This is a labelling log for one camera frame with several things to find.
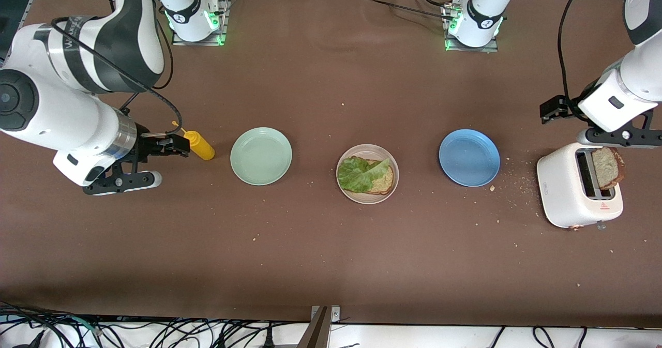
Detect yellow squeeze sauce bottle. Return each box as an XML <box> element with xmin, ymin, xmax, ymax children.
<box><xmin>172</xmin><ymin>120</ymin><xmax>216</xmax><ymax>161</ymax></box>

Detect teal floor cable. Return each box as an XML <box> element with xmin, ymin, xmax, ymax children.
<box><xmin>65</xmin><ymin>314</ymin><xmax>107</xmax><ymax>336</ymax></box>

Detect blue plate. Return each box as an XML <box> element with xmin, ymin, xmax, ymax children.
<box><xmin>439</xmin><ymin>129</ymin><xmax>501</xmax><ymax>187</ymax></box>

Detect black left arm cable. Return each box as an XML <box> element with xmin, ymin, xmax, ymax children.
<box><xmin>556</xmin><ymin>0</ymin><xmax>596</xmax><ymax>108</ymax></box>

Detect black cable on table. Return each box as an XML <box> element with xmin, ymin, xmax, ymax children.
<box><xmin>370</xmin><ymin>0</ymin><xmax>456</xmax><ymax>20</ymax></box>

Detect white toaster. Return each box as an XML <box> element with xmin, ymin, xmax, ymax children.
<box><xmin>537</xmin><ymin>142</ymin><xmax>624</xmax><ymax>231</ymax></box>

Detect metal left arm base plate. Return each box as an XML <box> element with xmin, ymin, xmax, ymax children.
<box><xmin>442</xmin><ymin>4</ymin><xmax>500</xmax><ymax>53</ymax></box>

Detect pale green plate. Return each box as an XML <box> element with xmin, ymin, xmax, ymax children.
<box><xmin>230</xmin><ymin>127</ymin><xmax>293</xmax><ymax>186</ymax></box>

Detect beige plate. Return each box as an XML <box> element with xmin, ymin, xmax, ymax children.
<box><xmin>336</xmin><ymin>144</ymin><xmax>400</xmax><ymax>204</ymax></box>

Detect grey aluminium profile bracket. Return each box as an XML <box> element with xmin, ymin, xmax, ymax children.
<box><xmin>297</xmin><ymin>306</ymin><xmax>342</xmax><ymax>348</ymax></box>

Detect bread slice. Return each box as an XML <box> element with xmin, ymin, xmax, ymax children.
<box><xmin>352</xmin><ymin>157</ymin><xmax>395</xmax><ymax>195</ymax></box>
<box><xmin>591</xmin><ymin>146</ymin><xmax>625</xmax><ymax>190</ymax></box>

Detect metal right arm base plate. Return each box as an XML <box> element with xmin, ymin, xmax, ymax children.
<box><xmin>172</xmin><ymin>0</ymin><xmax>228</xmax><ymax>46</ymax></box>

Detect black cable connector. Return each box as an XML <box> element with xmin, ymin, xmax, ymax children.
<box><xmin>13</xmin><ymin>330</ymin><xmax>47</xmax><ymax>348</ymax></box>

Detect green lettuce leaf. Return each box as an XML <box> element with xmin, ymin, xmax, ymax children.
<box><xmin>338</xmin><ymin>156</ymin><xmax>391</xmax><ymax>193</ymax></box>

